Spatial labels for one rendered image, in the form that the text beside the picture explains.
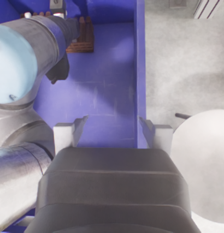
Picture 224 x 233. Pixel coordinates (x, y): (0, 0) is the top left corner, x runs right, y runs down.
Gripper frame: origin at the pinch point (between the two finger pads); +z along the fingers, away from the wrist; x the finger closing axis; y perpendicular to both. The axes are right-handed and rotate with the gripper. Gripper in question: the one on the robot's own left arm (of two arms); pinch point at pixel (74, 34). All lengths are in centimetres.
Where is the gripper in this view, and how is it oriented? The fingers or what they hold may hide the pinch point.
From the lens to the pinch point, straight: 57.8
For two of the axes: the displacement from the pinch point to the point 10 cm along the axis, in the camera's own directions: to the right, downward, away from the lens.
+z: 0.9, -6.1, 7.9
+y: -0.7, -8.0, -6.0
